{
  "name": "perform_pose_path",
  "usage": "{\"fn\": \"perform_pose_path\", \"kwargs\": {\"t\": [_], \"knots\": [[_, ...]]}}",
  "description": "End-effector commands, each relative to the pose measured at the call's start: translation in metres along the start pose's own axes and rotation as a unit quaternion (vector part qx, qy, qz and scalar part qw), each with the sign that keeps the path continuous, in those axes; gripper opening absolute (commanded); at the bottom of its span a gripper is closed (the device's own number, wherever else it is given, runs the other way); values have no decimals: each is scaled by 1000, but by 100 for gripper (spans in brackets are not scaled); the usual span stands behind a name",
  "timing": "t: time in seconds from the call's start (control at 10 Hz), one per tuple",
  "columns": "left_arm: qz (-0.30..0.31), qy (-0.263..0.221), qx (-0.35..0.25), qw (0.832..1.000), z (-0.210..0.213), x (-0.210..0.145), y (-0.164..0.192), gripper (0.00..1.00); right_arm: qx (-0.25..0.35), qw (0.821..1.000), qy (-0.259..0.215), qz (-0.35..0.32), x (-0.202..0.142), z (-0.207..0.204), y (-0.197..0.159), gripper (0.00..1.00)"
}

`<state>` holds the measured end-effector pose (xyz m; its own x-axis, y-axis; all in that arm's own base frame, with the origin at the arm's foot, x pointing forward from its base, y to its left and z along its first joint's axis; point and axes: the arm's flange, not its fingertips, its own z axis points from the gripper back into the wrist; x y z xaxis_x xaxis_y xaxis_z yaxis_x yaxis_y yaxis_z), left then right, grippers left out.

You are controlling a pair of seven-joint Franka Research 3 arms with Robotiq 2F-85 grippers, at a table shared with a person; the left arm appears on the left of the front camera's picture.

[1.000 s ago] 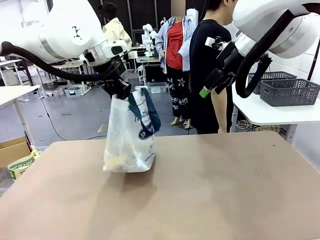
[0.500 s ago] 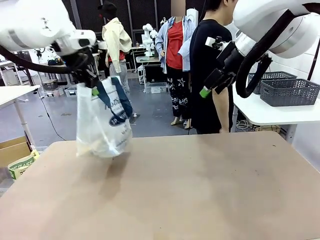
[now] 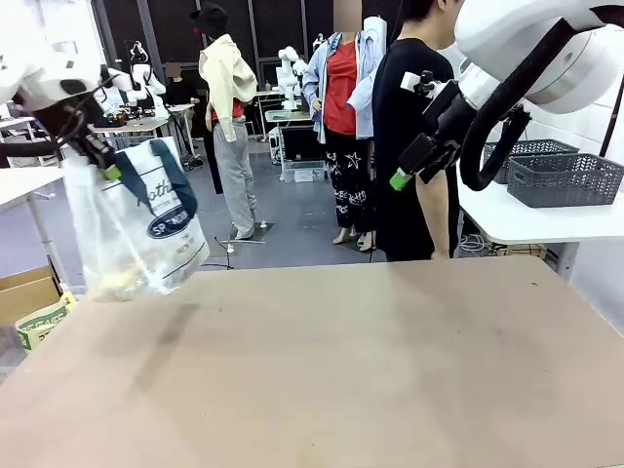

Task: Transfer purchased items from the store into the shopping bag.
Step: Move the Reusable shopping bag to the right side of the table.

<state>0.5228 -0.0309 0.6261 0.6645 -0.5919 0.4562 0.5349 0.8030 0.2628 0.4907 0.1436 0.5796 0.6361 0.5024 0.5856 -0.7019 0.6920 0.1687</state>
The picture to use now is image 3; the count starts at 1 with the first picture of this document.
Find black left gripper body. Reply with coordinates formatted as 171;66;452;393
32;96;106;163

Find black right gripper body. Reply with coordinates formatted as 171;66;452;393
421;79;478;143

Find clear shopping bag navy handles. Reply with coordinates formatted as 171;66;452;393
62;136;212;304

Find person's right forearm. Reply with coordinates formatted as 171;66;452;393
417;169;451;260

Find person in black t-shirt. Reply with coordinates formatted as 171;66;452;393
371;0;463;263

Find wooden top work table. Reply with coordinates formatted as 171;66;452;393
91;116;173;170

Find white desk top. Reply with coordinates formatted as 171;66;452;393
0;165;67;214

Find person in red shirt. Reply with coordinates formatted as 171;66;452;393
301;4;387;254

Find seated person black shirt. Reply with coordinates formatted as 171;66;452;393
164;61;207;163

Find white side table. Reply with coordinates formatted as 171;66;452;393
456;160;624;246

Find clear storage bin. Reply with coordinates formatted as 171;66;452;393
284;159;328;184

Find black equipment case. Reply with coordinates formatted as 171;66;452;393
280;125;327;163

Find small green top table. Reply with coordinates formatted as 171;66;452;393
264;109;314;181

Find white computer tower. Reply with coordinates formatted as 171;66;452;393
268;127;285;165

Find mannequin beige jacket grey pants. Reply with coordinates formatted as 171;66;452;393
189;2;268;244

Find brown cardboard box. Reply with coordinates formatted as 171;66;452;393
0;265;65;329

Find black slanted pole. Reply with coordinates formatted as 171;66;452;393
599;72;624;158

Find green white paper sack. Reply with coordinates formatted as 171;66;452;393
15;291;79;353

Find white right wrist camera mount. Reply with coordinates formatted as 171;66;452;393
400;69;448;102

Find black left arm cable sleeve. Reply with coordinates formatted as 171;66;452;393
0;99;97;170

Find black arm cable sleeve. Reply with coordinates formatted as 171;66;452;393
0;99;97;170
458;17;580;193

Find black right arm cable sleeve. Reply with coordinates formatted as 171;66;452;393
458;17;580;193

